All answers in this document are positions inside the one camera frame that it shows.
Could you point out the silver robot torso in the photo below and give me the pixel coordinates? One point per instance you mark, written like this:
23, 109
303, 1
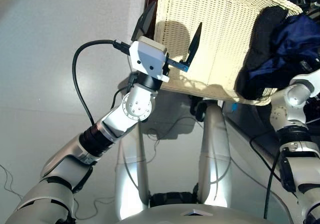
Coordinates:
190, 219

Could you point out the pale woven laundry basket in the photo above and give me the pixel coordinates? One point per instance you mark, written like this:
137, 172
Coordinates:
220, 34

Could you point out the small blue tag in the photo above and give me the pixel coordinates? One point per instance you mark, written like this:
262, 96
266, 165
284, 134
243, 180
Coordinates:
234, 107

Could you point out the navy blue cloth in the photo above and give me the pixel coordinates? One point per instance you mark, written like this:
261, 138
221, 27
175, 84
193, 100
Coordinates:
295, 36

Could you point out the black cloth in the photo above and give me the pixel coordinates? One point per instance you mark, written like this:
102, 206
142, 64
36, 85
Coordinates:
257, 51

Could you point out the silver robot leg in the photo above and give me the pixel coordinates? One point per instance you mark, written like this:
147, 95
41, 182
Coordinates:
130, 184
215, 146

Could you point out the black robot hip joint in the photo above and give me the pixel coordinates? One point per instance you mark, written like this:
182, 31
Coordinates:
175, 199

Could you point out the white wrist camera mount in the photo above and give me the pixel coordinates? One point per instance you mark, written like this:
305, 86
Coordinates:
147, 59
303, 77

